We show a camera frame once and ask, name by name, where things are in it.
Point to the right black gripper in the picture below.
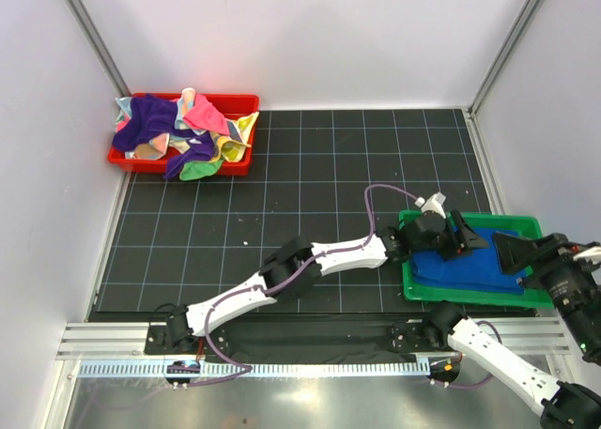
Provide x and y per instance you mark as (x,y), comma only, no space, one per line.
(549,252)

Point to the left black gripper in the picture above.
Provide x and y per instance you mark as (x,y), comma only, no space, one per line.
(466,237)

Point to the blue towel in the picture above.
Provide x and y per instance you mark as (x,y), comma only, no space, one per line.
(480,271)

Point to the pink towel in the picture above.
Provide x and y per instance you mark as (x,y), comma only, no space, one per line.
(201,114)

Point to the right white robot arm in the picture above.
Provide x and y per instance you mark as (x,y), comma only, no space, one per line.
(564,269)

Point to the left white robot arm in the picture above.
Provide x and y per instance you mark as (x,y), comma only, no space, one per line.
(300,264)

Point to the green plastic bin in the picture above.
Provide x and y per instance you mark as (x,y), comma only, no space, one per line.
(516,225)

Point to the black grid mat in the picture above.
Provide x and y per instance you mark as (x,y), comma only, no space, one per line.
(184,242)

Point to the yellow patterned towel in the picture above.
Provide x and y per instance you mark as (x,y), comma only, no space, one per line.
(231,146)

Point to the red plastic bin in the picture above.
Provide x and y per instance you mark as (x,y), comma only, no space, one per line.
(167,153)

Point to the green towel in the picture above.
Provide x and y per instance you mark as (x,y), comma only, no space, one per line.
(196,170)

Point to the purple towel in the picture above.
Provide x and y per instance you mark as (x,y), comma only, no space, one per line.
(150,117)

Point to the pastel patterned towel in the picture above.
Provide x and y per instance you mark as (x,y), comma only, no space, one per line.
(125,117)

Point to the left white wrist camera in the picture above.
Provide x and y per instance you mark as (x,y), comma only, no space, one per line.
(433,204)

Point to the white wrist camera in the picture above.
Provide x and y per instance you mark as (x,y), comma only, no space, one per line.
(433,204)
(591,255)

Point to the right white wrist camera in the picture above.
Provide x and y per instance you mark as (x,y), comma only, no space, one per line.
(591,255)

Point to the aluminium front rail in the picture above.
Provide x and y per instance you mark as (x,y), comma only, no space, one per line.
(523,335)

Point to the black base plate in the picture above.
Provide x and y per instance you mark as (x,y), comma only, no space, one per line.
(313,338)

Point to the right aluminium frame post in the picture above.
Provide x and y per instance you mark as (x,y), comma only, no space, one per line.
(516,33)

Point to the aluminium frame post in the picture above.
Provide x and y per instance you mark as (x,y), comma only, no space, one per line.
(97,44)
(516,33)

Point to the perforated cable duct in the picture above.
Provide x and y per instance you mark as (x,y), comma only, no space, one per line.
(186,369)

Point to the left aluminium frame post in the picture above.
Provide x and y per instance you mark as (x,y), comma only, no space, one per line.
(97,44)

